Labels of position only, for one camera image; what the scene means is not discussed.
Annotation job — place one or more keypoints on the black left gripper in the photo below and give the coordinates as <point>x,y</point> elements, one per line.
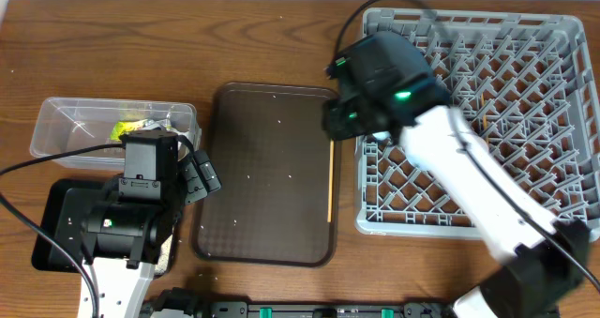
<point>204,185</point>

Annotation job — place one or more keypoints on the yellow foil snack wrapper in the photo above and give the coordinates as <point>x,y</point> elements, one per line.
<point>123,127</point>

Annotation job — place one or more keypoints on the wooden chopstick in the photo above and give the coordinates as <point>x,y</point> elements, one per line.
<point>484,120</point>
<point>330,181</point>

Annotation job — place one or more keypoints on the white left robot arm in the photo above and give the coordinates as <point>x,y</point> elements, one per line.
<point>117,291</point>

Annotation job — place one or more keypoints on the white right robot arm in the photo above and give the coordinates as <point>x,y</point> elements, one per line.
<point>387,88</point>

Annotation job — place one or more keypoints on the black waste tray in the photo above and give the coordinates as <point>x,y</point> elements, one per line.
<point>56,224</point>

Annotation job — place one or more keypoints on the grey dishwasher rack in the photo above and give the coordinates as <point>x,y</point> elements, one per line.
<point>542,112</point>

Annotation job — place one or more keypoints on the brown serving tray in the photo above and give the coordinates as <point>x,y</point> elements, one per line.
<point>271,155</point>

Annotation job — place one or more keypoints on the clear plastic bin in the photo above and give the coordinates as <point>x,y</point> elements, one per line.
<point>67,124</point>

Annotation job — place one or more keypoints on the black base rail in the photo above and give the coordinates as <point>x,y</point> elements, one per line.
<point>179,302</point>

